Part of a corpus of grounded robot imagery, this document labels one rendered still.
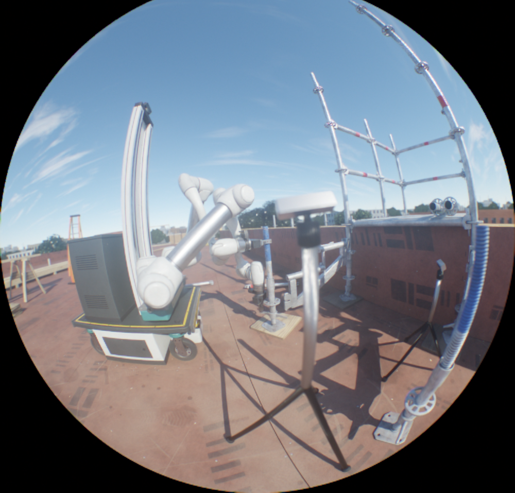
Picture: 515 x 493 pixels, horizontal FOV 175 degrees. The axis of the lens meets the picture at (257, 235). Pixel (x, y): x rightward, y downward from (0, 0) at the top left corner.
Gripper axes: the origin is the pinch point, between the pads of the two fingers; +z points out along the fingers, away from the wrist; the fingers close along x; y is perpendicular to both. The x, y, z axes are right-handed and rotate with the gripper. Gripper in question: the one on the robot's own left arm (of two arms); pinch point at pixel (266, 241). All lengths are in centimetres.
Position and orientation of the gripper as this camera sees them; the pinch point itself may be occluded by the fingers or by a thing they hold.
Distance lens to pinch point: 113.0
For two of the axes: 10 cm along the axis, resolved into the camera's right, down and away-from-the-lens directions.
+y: 1.0, 9.9, 0.6
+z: 8.7, -1.1, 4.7
